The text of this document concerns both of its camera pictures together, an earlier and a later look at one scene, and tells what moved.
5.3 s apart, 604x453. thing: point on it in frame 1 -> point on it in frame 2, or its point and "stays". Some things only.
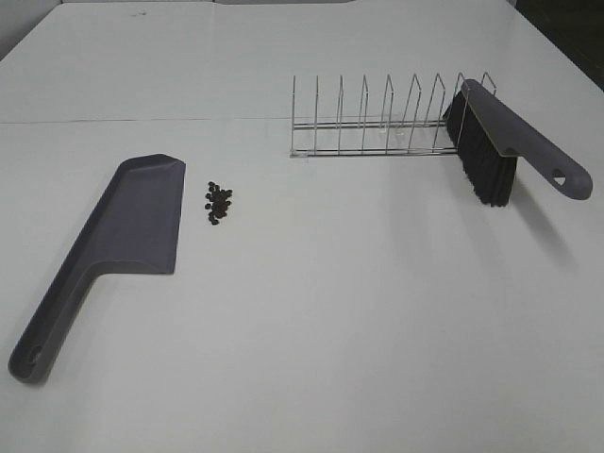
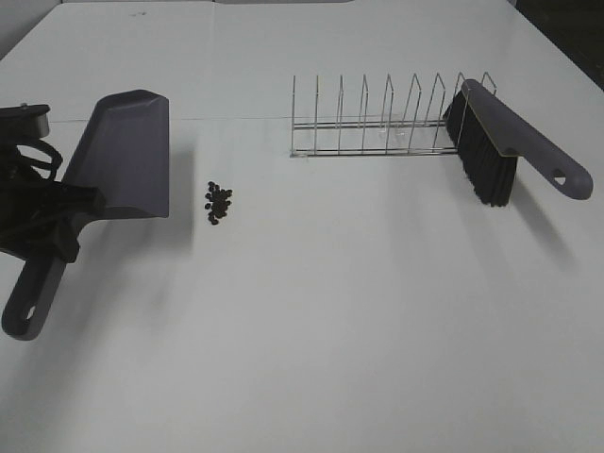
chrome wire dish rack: (381, 133) stays
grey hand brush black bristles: (491, 139) stays
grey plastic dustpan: (136, 226) -> (123, 152)
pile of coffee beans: (219, 202) stays
